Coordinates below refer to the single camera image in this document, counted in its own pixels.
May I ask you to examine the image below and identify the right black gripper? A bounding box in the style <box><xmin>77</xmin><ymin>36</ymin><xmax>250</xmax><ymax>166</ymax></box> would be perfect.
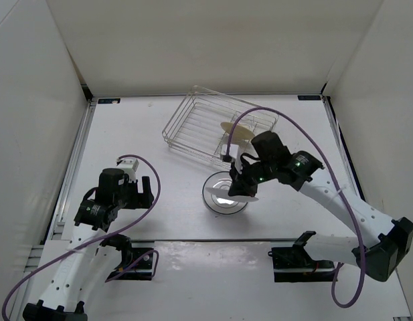
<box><xmin>228</xmin><ymin>158</ymin><xmax>276</xmax><ymax>198</ymax></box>

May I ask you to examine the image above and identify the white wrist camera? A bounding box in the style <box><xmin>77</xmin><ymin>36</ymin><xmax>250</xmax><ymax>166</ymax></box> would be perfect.
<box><xmin>220</xmin><ymin>144</ymin><xmax>242</xmax><ymax>173</ymax></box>
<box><xmin>116</xmin><ymin>158</ymin><xmax>139</xmax><ymax>183</ymax></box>

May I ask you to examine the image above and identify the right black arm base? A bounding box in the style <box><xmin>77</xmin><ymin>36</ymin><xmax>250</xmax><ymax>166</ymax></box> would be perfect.
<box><xmin>268</xmin><ymin>231</ymin><xmax>336</xmax><ymax>283</ymax></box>

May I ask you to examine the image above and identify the white patterned plate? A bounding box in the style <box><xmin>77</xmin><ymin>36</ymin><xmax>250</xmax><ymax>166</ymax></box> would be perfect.
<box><xmin>202</xmin><ymin>171</ymin><xmax>248</xmax><ymax>215</ymax></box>

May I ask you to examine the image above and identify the beige plate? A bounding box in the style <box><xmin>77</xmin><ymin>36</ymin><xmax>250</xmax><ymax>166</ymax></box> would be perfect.
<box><xmin>220</xmin><ymin>122</ymin><xmax>255</xmax><ymax>140</ymax></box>

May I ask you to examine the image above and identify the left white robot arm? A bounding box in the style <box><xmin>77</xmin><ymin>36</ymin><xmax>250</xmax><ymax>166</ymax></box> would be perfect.
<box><xmin>22</xmin><ymin>168</ymin><xmax>155</xmax><ymax>320</ymax></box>

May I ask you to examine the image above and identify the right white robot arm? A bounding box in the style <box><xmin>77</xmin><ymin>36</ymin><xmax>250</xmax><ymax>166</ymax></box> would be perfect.
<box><xmin>221</xmin><ymin>131</ymin><xmax>413</xmax><ymax>282</ymax></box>

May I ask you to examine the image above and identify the left blue corner sticker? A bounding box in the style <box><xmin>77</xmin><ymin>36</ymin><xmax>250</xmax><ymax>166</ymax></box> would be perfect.
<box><xmin>97</xmin><ymin>98</ymin><xmax>120</xmax><ymax>104</ymax></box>

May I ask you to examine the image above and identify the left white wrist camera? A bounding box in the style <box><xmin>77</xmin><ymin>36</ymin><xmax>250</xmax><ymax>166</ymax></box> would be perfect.
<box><xmin>116</xmin><ymin>158</ymin><xmax>139</xmax><ymax>183</ymax></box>

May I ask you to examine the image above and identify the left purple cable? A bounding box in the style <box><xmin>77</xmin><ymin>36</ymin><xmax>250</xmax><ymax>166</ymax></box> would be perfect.
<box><xmin>2</xmin><ymin>154</ymin><xmax>162</xmax><ymax>318</ymax></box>

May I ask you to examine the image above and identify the aluminium table rail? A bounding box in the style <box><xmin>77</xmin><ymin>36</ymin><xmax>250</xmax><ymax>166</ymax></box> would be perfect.
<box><xmin>24</xmin><ymin>99</ymin><xmax>96</xmax><ymax>273</ymax></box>

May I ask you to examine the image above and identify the blue corner sticker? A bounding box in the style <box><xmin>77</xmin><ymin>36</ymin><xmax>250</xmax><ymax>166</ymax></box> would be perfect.
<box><xmin>97</xmin><ymin>98</ymin><xmax>120</xmax><ymax>104</ymax></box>
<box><xmin>297</xmin><ymin>95</ymin><xmax>321</xmax><ymax>101</ymax></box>

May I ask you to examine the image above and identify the silver wire dish rack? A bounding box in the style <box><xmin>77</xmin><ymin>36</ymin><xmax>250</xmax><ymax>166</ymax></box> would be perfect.
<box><xmin>161</xmin><ymin>85</ymin><xmax>280</xmax><ymax>168</ymax></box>

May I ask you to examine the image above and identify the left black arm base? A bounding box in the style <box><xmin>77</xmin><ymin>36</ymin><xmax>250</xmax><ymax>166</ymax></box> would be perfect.
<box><xmin>106</xmin><ymin>241</ymin><xmax>159</xmax><ymax>282</ymax></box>

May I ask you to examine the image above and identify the right blue corner sticker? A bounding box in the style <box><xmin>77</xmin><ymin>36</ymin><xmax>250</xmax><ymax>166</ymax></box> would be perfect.
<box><xmin>297</xmin><ymin>95</ymin><xmax>321</xmax><ymax>101</ymax></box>

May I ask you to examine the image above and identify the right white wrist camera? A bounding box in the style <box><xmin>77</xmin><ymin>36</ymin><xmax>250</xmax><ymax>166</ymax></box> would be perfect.
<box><xmin>220</xmin><ymin>144</ymin><xmax>242</xmax><ymax>173</ymax></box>

